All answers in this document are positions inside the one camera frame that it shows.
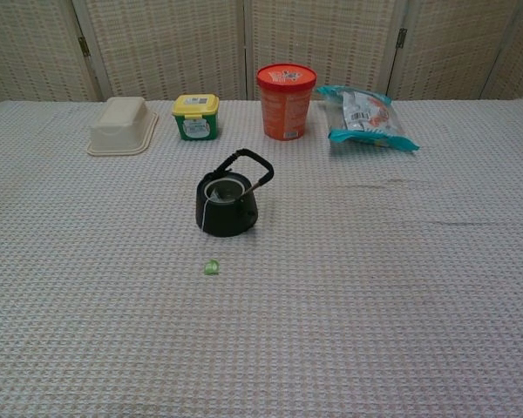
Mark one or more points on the brass screen hinge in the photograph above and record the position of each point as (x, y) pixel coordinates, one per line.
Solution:
(83, 45)
(402, 38)

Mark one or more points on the cream plastic food container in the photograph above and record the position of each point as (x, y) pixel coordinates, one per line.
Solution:
(117, 126)

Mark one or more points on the green tub yellow lid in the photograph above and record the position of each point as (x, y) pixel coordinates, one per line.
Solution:
(195, 126)

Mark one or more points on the woven folding screen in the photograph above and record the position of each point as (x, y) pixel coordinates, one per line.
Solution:
(178, 43)

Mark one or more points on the teal snack bag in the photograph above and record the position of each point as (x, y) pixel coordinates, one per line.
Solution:
(366, 117)

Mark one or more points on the white waffle tablecloth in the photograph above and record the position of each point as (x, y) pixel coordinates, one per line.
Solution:
(331, 305)

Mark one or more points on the pyramid tea bag green tag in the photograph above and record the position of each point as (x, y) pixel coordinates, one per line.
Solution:
(211, 266)

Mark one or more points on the orange cup red lid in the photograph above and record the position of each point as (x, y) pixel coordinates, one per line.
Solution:
(285, 113)

